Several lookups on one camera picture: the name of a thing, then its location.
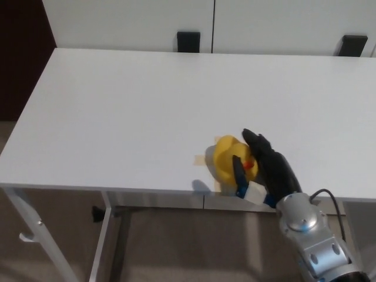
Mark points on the short beige tape strip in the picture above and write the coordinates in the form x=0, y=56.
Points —
x=201, y=159

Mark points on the white metal desk leg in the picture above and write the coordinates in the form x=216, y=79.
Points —
x=101, y=241
x=41, y=235

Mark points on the dark brown panel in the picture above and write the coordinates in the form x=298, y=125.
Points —
x=23, y=58

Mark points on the white cabinet door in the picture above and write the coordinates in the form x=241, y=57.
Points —
x=126, y=23
x=279, y=26

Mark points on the white hook on desk leg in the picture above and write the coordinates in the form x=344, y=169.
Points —
x=27, y=238

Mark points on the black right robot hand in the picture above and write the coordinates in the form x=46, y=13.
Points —
x=276, y=173

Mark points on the small black floor object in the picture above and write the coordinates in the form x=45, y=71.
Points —
x=97, y=214

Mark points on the yellow rubber duck toy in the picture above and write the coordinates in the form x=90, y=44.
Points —
x=226, y=152

